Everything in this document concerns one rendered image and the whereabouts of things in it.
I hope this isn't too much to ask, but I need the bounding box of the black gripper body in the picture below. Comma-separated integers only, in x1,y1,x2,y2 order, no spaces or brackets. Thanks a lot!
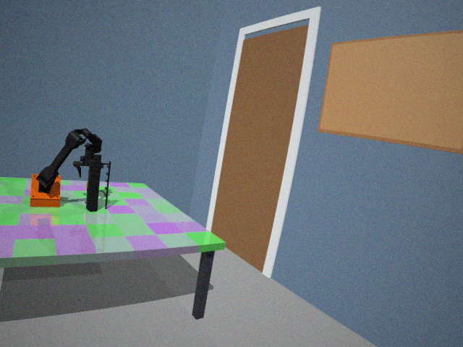
73,154,93,168

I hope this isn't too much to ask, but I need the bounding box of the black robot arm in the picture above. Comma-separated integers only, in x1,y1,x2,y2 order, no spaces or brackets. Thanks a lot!
36,128,102,194

